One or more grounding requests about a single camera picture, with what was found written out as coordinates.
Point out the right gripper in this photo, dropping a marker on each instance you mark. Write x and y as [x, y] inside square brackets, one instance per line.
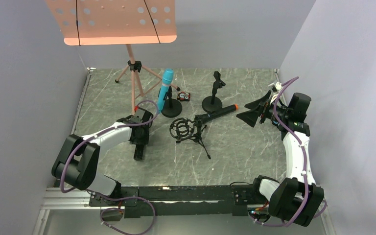
[265, 110]

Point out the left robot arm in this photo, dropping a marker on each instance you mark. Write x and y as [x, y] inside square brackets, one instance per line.
[77, 161]

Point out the black tall mic stand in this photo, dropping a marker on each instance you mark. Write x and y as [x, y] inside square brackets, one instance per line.
[213, 103]

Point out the black microphone silver grille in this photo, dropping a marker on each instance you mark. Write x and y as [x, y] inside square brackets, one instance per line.
[139, 152]

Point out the black round-base mic stand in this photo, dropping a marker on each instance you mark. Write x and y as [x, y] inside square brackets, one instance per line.
[172, 107]

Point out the black microphone orange tip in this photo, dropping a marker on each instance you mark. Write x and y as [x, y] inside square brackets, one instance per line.
[215, 114]

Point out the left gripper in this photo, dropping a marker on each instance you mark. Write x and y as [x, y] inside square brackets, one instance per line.
[138, 152]

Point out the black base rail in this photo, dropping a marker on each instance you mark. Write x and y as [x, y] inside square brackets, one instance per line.
[236, 199]

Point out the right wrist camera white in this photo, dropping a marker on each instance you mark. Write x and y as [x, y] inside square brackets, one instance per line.
[275, 87]

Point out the black shock mount tripod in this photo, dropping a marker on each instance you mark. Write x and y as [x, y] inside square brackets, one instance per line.
[182, 129]

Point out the small red black cube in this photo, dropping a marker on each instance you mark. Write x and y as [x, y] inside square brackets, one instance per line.
[183, 96]

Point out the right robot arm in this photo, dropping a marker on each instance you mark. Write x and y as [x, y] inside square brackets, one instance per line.
[297, 198]

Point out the blue microphone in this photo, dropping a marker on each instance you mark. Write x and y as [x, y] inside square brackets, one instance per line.
[167, 79]

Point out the pink music stand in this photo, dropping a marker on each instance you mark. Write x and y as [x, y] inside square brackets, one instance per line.
[117, 22]

